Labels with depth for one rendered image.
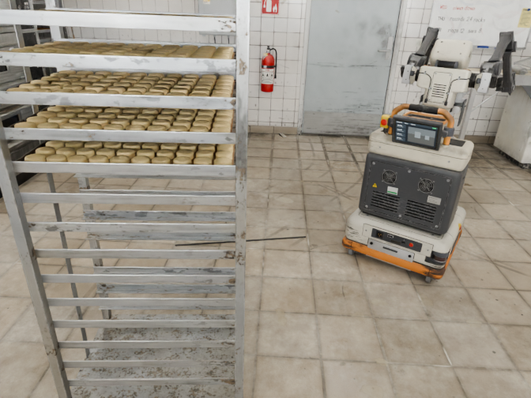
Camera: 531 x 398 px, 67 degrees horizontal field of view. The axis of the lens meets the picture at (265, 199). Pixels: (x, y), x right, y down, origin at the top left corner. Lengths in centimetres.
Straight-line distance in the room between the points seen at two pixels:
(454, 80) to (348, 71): 260
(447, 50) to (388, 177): 81
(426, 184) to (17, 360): 221
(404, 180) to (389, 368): 104
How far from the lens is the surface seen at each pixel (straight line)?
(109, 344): 150
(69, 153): 127
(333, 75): 506
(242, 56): 98
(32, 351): 221
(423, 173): 240
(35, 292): 139
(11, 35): 395
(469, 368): 218
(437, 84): 265
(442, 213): 246
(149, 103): 105
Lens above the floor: 145
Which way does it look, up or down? 26 degrees down
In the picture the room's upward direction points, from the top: 2 degrees clockwise
